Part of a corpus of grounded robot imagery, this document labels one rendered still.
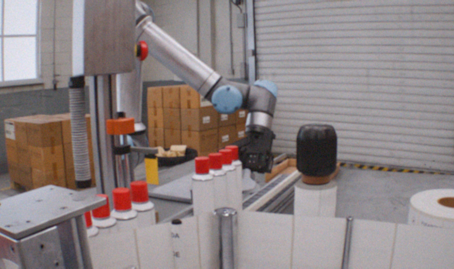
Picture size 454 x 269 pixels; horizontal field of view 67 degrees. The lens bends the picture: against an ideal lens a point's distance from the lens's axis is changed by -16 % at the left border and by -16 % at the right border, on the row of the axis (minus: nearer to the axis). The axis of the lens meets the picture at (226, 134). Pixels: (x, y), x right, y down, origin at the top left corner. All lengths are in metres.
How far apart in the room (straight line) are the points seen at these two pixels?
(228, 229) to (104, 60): 0.35
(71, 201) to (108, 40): 0.34
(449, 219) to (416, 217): 0.08
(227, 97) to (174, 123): 3.76
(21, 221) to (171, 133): 4.48
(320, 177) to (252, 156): 0.41
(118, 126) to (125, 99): 0.46
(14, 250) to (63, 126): 3.86
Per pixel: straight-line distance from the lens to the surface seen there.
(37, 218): 0.41
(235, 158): 1.07
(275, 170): 1.78
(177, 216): 0.93
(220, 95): 1.04
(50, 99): 6.66
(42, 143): 4.11
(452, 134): 4.91
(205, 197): 0.94
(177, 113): 4.74
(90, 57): 0.70
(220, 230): 0.63
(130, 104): 1.25
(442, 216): 0.76
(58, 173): 4.24
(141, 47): 0.74
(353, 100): 5.17
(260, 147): 1.15
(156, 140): 5.04
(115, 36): 0.71
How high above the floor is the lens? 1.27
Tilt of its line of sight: 8 degrees down
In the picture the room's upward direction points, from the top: 1 degrees counter-clockwise
